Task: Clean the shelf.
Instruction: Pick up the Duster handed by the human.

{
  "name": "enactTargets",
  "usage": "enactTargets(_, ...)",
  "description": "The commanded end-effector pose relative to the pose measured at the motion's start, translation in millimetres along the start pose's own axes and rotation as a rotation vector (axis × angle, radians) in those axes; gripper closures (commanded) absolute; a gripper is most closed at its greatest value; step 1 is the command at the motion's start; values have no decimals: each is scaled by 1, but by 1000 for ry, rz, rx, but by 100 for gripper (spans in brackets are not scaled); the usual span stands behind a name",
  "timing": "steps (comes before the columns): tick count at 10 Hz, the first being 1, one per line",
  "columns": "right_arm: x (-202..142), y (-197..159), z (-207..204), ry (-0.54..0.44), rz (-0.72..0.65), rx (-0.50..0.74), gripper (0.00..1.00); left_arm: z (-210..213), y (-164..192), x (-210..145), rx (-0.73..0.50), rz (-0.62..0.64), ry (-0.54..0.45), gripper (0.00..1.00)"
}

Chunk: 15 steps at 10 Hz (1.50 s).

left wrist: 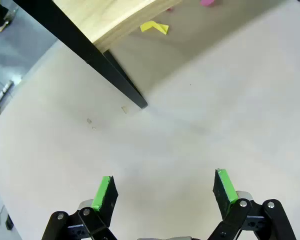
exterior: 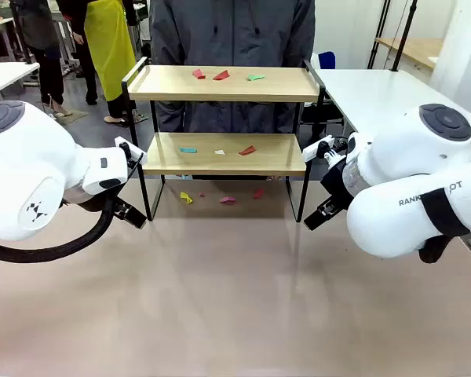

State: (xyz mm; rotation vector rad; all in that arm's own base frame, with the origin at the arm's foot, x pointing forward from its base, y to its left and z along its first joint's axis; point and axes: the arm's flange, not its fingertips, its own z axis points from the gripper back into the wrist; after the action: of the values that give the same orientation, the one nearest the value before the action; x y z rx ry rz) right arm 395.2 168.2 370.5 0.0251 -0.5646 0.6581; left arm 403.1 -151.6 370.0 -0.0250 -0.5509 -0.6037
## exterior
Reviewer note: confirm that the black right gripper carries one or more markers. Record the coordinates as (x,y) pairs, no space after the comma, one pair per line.
(336,180)

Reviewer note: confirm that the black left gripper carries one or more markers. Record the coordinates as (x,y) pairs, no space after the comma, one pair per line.
(119,207)

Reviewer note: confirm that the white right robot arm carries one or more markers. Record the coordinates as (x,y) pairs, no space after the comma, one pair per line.
(396,176)

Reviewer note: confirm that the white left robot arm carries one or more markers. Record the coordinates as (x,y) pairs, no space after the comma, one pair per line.
(23,157)

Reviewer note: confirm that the yellow apron person's hand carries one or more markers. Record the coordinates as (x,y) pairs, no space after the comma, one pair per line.
(79,38)

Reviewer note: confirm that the yellow paper scrap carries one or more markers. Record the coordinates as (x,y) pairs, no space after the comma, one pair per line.
(186,198)

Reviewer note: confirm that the teal paper scrap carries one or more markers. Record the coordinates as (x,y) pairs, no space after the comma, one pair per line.
(187,150)

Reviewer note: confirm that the pink paper scrap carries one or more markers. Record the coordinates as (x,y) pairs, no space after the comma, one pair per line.
(227,200)

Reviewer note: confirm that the black office chair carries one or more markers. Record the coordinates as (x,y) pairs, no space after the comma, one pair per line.
(322,118)

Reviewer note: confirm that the white paper scrap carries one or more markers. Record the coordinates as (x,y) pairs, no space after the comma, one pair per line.
(219,152)

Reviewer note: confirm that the green floor mat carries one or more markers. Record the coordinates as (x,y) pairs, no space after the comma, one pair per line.
(72,116)

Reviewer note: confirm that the large white table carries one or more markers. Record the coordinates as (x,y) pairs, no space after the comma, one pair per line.
(361,90)

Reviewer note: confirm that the green paper scrap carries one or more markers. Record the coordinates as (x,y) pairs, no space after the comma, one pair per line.
(254,77)

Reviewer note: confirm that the folded red paper scrap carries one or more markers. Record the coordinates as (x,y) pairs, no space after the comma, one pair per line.
(198,74)

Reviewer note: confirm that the blue chair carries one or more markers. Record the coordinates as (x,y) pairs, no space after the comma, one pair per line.
(327,61)

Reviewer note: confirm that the person in yellow apron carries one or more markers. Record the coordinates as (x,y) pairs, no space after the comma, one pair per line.
(106,39)

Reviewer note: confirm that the thin black tripod stand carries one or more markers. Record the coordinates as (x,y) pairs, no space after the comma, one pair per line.
(378,35)

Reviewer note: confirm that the small white table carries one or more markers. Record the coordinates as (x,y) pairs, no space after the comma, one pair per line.
(4,74)

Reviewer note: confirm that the black light stand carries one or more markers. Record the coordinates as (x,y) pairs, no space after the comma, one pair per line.
(402,43)

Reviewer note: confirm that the wooden desk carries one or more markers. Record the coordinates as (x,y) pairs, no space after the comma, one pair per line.
(416,49)

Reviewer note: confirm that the person in grey jacket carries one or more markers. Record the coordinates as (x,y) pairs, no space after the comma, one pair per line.
(231,35)

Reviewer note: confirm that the person in black clothes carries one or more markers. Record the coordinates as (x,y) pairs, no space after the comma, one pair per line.
(39,23)

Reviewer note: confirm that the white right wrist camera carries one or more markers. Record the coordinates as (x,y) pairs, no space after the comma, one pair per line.
(316,148)

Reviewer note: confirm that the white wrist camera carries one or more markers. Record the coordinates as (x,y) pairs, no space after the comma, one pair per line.
(316,148)
(126,143)

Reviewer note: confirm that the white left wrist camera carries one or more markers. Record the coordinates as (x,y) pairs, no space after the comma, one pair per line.
(126,143)

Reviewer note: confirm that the two-tier wooden shelf black frame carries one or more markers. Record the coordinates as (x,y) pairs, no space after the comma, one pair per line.
(220,91)

